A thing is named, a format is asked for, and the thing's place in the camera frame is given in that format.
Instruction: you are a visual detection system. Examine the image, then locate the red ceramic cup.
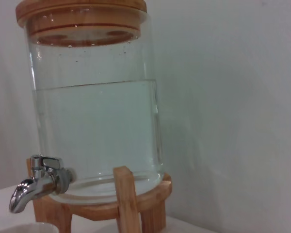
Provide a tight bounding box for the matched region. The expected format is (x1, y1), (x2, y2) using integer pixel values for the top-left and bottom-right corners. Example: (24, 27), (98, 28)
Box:
(0, 221), (60, 233)

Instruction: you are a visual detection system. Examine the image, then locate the wooden jar lid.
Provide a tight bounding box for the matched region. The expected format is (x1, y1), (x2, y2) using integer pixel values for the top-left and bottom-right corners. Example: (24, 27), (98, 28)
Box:
(15, 0), (148, 47)

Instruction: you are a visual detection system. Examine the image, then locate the glass water dispenser jar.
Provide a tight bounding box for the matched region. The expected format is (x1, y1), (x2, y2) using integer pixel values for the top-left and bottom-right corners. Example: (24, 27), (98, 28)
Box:
(24, 9), (164, 202)

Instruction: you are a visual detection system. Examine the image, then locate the chrome faucet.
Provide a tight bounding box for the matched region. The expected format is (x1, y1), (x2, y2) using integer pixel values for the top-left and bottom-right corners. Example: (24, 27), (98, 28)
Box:
(9, 154), (77, 214)

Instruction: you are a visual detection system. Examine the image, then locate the wooden dispenser stand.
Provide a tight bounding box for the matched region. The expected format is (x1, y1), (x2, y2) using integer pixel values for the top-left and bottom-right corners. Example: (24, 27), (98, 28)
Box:
(26, 157), (173, 233)

